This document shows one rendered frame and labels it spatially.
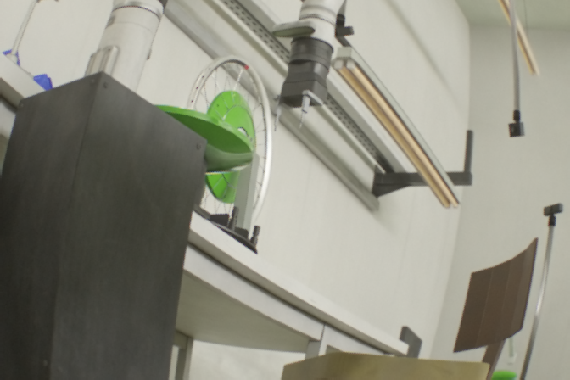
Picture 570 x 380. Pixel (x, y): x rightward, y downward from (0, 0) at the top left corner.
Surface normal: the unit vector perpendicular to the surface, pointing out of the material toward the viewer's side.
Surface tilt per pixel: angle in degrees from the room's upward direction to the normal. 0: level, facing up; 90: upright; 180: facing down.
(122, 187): 90
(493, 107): 90
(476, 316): 90
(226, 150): 157
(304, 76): 87
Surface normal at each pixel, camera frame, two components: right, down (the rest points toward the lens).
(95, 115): 0.80, -0.07
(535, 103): -0.44, -0.39
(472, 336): -0.81, -0.33
